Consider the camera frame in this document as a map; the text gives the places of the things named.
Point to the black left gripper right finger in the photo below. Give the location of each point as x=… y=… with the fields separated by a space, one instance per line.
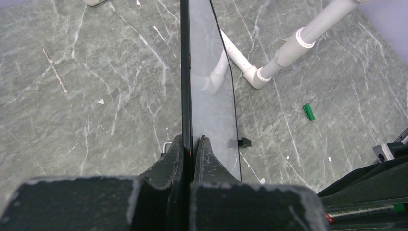
x=212 y=196

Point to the green marker cap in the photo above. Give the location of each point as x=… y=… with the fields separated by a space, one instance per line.
x=308 y=112

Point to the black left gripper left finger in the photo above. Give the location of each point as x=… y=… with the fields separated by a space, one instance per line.
x=162 y=195

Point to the white green whiteboard marker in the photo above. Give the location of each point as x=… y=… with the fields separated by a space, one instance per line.
x=365 y=212

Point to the black framed whiteboard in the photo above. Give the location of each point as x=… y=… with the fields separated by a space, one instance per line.
x=208 y=97

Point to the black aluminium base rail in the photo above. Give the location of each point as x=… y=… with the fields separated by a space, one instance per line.
x=391 y=151

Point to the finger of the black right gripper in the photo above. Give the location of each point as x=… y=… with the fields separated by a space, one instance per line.
x=384 y=181

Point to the white pvc pipe frame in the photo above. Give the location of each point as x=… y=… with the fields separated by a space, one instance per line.
x=294 y=47

